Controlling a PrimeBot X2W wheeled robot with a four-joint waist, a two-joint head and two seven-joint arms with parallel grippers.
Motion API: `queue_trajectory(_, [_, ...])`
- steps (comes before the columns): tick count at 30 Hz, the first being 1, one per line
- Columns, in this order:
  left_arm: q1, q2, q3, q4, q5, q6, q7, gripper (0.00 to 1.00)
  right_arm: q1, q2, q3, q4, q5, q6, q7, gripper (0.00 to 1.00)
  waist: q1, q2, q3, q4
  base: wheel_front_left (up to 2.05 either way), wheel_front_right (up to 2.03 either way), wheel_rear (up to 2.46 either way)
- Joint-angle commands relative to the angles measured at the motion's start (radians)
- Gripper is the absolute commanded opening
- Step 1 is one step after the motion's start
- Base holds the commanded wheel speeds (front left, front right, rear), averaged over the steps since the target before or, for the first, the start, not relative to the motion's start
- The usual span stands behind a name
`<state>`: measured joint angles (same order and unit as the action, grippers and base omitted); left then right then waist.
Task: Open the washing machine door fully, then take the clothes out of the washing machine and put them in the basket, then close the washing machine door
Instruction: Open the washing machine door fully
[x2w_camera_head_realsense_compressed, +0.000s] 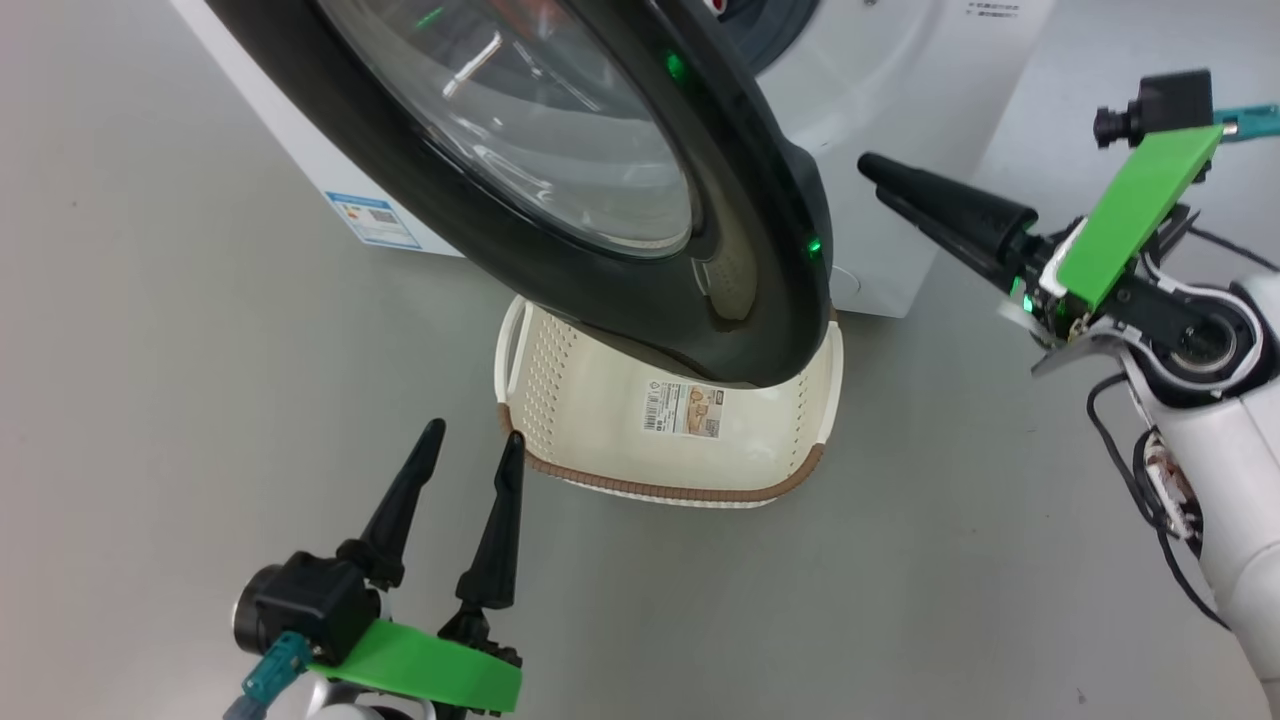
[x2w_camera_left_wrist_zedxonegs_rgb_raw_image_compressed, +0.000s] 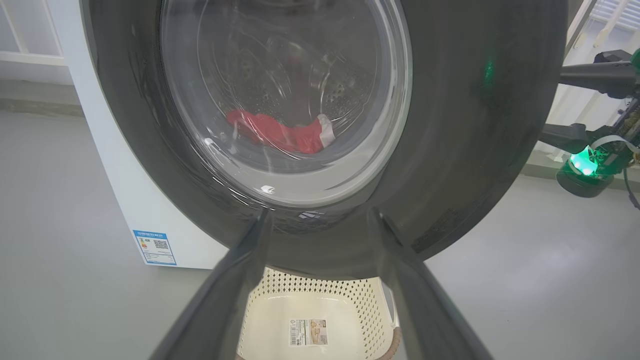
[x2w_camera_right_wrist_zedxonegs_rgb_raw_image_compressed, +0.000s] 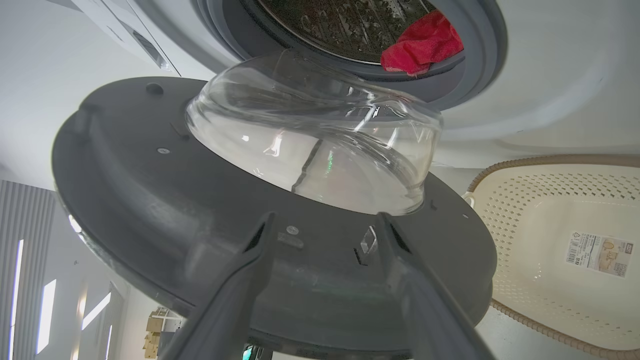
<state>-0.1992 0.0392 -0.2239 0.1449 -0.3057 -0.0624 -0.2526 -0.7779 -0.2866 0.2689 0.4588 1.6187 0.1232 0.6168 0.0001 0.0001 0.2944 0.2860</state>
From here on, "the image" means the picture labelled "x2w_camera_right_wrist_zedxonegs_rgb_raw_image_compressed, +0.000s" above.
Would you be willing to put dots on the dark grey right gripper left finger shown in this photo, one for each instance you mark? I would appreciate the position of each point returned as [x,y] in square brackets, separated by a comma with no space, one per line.
[225,310]

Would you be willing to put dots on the white front-load washing machine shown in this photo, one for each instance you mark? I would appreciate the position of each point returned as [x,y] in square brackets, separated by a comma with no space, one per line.
[550,75]

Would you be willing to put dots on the red garment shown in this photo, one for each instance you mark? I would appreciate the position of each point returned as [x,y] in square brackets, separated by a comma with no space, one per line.
[422,42]

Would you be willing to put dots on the grey washing machine glass door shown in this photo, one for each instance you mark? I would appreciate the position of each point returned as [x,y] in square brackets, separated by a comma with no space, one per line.
[150,210]

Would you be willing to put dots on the paper label in basket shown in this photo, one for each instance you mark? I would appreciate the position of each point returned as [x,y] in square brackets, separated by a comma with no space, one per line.
[600,254]

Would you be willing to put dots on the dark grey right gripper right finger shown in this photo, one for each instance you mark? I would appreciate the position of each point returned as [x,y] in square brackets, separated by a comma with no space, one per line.
[430,320]

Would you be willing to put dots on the cream perforated laundry basket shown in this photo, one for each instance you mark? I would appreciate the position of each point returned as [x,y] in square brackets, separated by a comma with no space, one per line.
[540,240]

